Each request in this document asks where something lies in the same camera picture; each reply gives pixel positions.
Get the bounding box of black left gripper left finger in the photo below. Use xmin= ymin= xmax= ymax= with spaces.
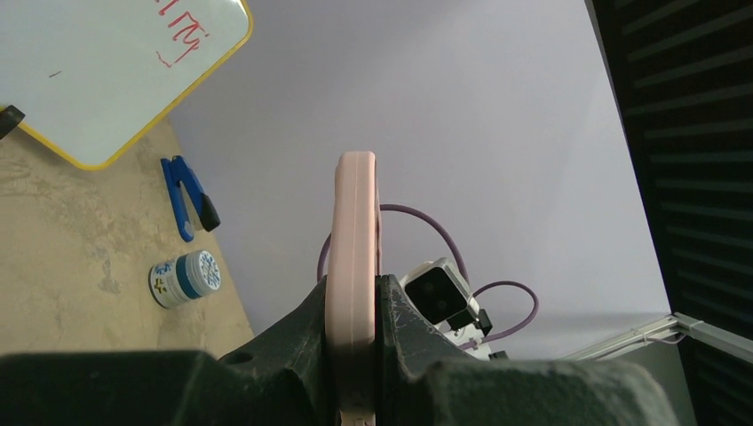
xmin=1 ymin=284 xmax=329 ymax=425

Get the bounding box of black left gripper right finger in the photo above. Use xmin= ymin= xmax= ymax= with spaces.
xmin=376 ymin=275 xmax=678 ymax=425

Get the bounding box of pink phone case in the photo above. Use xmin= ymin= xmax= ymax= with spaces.
xmin=325 ymin=151 xmax=380 ymax=425

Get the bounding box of yellow framed whiteboard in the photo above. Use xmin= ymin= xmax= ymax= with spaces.
xmin=1 ymin=0 xmax=254 ymax=170

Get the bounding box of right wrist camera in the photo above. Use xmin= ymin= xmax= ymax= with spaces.
xmin=399 ymin=257 xmax=493 ymax=360

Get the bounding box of aluminium frame rail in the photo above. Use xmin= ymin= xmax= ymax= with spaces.
xmin=562 ymin=312 xmax=752 ymax=363

